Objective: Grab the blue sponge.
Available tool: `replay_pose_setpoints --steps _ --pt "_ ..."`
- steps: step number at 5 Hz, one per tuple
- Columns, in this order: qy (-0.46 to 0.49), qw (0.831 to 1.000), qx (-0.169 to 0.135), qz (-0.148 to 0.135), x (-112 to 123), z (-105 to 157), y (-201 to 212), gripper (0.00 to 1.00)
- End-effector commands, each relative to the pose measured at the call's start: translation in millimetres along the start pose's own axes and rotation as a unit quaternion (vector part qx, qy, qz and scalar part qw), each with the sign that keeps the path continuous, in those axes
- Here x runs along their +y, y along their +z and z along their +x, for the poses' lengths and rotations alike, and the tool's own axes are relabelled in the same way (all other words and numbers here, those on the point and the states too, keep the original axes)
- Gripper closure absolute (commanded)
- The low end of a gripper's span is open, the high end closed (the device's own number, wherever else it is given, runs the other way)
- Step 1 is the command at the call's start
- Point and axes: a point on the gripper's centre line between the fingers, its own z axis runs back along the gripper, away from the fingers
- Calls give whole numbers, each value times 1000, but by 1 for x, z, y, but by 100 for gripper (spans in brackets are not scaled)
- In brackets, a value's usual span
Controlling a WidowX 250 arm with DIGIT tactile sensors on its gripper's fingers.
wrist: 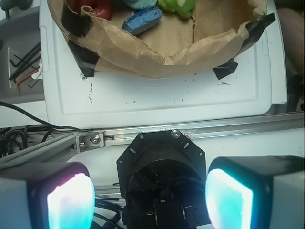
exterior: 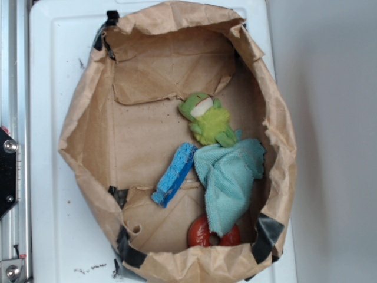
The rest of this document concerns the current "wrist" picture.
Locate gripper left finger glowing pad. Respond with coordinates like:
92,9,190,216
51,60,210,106
0,162,95,229

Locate red donut toy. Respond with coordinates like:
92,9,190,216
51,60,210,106
71,0,112,20

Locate teal microfiber cloth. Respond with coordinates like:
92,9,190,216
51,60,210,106
123,0,157,10

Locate metal corner bracket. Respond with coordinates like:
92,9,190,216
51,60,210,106
76,132,105,154

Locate black hex key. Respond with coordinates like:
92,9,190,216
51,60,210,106
9,42,41,82

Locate grey tool tray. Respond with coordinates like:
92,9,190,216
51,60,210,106
0,6,44,104

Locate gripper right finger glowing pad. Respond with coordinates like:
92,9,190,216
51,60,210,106
205,155,305,229

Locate brown paper bag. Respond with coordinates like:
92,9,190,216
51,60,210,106
47,0,275,79

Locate aluminium frame rail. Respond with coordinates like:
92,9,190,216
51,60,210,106
0,112,305,164

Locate green plush toy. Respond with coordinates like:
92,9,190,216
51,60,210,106
157,0,196,19

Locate orange hex key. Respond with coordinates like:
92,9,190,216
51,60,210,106
15,69,38,94

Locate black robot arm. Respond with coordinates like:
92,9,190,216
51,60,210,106
0,131,305,229

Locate black cable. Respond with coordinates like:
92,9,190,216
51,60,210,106
0,101,91,133

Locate blue sponge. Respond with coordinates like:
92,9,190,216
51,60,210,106
122,6,162,36

